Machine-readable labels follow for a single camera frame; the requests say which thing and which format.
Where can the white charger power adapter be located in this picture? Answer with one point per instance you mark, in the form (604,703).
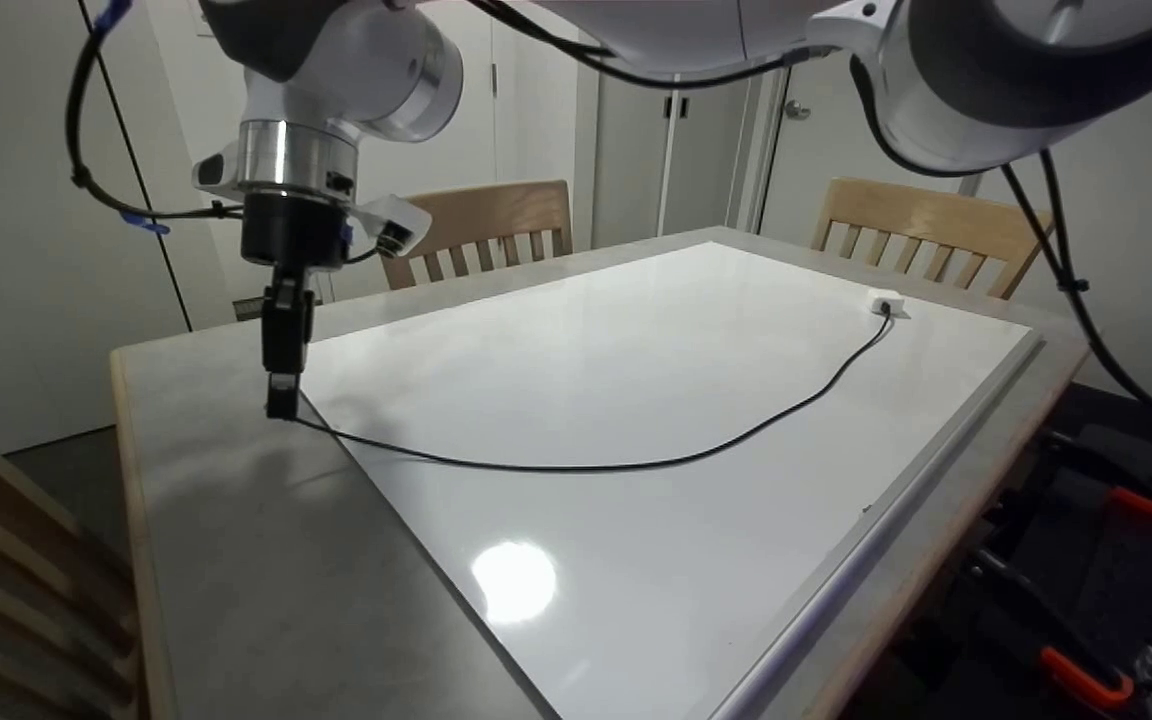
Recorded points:
(891,305)

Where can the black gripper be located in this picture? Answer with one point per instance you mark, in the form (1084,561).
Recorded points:
(295,226)

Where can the large white whiteboard sheet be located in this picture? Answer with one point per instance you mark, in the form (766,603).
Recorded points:
(670,561)

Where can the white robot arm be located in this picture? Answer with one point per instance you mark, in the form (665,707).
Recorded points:
(739,42)

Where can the wooden slat-back chair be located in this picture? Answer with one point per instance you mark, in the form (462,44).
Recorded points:
(497,223)
(2,573)
(938,206)

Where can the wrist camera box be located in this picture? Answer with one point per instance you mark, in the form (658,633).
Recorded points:
(397,226)

